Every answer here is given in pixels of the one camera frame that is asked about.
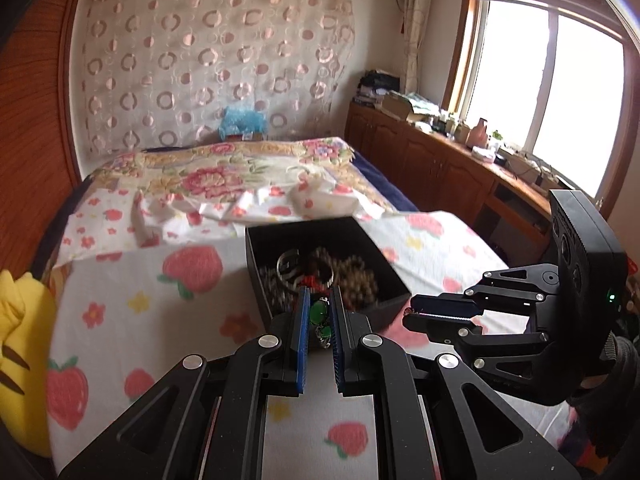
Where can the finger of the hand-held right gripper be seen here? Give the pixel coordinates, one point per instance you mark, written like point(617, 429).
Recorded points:
point(440, 305)
point(450, 327)

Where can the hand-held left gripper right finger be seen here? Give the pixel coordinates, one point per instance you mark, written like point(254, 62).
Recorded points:
point(339, 340)

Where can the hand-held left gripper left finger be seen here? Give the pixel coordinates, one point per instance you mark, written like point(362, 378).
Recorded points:
point(301, 340)

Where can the green stone jewelry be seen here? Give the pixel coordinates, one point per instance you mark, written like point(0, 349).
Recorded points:
point(316, 314)

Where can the black jewelry box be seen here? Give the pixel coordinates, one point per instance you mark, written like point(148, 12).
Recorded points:
point(385, 312)

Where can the person's right forearm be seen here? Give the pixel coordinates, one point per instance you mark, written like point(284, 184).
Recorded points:
point(625, 365)

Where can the red gold charm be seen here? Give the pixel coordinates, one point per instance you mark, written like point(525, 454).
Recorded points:
point(309, 280)

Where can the silver bangle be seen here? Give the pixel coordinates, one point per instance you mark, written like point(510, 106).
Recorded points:
point(286, 270)

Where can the white box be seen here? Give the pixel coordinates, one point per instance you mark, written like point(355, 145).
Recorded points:
point(525, 165)

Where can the dark blue blanket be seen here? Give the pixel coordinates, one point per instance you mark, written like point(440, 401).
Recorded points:
point(385, 185)

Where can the wooden cabinet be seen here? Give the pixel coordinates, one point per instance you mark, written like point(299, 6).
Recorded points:
point(440, 170)

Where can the crumpled floral cloth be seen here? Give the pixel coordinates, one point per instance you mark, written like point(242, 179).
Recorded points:
point(325, 200)

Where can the pink bottle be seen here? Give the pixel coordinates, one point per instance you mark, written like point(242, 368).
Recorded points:
point(478, 134)

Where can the strawberry print bed sheet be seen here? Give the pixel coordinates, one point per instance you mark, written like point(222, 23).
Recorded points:
point(125, 310)

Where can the floral quilt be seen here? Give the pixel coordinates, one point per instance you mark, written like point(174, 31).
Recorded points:
point(210, 180)

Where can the window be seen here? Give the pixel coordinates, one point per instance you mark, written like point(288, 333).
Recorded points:
point(525, 75)

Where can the blue fluffy toy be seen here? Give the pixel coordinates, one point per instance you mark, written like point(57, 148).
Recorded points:
point(242, 122)

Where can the dark pile of clothes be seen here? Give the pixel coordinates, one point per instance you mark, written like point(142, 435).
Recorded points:
point(377, 87)

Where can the yellow plush toy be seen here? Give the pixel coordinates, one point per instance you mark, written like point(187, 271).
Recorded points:
point(25, 340)

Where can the white lace curtain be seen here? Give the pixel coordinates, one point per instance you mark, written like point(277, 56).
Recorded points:
point(417, 25)

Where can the circle pattern curtain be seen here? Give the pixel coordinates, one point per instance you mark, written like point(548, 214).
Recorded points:
point(200, 60)

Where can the wooden slatted wardrobe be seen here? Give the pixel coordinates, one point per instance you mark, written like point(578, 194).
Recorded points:
point(30, 135)

